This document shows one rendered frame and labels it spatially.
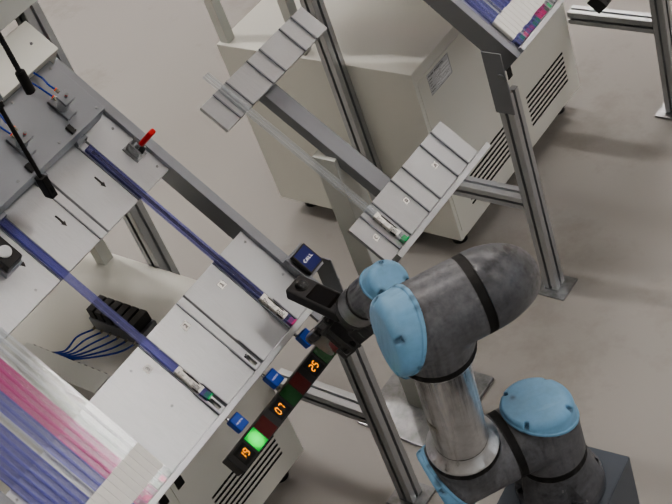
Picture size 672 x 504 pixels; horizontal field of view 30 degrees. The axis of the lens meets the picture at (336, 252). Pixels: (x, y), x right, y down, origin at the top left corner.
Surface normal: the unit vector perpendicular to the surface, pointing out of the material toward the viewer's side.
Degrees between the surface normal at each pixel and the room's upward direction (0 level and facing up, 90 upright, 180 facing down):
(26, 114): 45
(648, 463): 0
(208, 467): 90
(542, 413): 7
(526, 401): 7
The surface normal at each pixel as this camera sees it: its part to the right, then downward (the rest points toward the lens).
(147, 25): -0.29, -0.71
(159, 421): 0.35, -0.36
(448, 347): 0.38, 0.61
